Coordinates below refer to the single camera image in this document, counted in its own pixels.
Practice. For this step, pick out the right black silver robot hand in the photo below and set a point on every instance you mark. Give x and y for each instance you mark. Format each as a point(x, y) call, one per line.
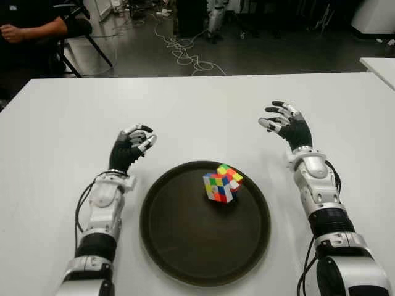
point(296, 131)

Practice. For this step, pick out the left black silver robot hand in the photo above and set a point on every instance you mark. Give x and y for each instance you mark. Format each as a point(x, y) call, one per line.
point(120, 154)

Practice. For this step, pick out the multicolour Rubik's cube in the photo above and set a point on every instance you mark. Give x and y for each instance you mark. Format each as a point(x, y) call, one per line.
point(220, 186)

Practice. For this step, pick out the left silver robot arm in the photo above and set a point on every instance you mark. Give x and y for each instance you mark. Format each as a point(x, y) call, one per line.
point(102, 209)

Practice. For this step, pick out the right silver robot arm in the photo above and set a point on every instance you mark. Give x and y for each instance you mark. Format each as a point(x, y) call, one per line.
point(321, 191)

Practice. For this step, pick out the dark brown round plate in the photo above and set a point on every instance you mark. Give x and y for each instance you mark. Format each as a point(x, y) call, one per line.
point(203, 243)

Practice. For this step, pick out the white side table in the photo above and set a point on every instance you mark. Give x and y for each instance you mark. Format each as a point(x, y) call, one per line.
point(381, 69)

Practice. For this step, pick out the small floor object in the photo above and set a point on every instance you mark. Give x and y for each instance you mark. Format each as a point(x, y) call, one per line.
point(242, 35)

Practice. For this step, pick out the folded metal stand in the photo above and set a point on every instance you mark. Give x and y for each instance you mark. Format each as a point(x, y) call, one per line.
point(324, 18)

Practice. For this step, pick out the white floor debris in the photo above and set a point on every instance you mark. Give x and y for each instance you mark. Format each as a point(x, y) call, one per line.
point(384, 41)

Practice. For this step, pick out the black chair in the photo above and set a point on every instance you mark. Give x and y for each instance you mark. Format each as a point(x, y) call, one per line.
point(80, 27)

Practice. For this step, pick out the silver humanoid robot legs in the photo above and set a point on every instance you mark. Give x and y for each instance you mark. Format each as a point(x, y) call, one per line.
point(214, 21)

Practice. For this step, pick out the white cabinet with black base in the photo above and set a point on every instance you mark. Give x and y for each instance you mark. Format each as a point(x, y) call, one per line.
point(376, 15)

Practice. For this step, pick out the seated person in black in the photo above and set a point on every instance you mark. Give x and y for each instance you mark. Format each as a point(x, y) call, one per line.
point(24, 46)

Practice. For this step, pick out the white board panel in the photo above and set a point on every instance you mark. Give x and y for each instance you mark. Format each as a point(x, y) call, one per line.
point(105, 10)

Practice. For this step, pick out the white power strip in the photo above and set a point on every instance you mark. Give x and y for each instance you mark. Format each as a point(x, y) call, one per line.
point(163, 13)

